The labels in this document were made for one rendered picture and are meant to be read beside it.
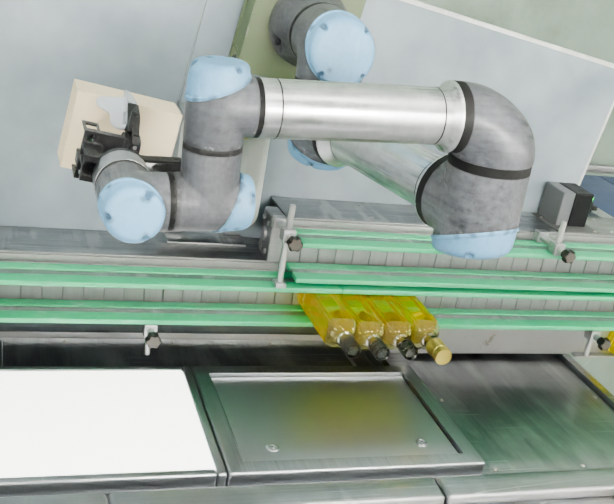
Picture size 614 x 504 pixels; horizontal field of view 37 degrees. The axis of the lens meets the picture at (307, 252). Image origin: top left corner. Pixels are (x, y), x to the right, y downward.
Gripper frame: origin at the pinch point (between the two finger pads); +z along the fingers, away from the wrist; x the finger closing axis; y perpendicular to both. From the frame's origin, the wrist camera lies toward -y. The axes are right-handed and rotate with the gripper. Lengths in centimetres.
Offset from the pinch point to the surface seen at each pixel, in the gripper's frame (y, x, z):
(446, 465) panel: -65, 39, -21
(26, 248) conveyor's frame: 7.4, 31.0, 23.9
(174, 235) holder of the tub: -21.2, 26.4, 32.9
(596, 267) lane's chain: -115, 12, 23
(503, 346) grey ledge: -100, 35, 23
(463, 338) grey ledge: -89, 34, 23
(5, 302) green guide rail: 9.3, 40.5, 19.9
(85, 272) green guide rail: -3.2, 31.6, 18.8
